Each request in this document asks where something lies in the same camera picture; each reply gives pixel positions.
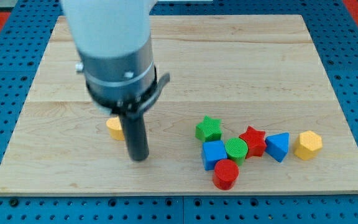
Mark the red cylinder block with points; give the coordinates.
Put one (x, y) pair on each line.
(225, 174)

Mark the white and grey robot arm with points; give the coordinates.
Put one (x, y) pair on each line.
(113, 39)

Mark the blue triangle block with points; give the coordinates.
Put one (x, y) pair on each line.
(277, 146)

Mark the green star block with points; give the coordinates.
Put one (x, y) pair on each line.
(208, 130)

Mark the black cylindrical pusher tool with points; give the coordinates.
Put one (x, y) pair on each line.
(135, 137)

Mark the blue cube block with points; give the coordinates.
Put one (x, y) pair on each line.
(212, 152)

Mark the yellow block behind tool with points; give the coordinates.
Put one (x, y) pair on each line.
(115, 128)

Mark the green cylinder block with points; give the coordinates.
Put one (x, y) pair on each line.
(236, 150)

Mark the wooden board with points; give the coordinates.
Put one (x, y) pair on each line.
(260, 71)

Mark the red star block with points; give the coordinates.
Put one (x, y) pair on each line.
(255, 140)

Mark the yellow hexagon block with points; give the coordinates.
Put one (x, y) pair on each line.
(307, 145)

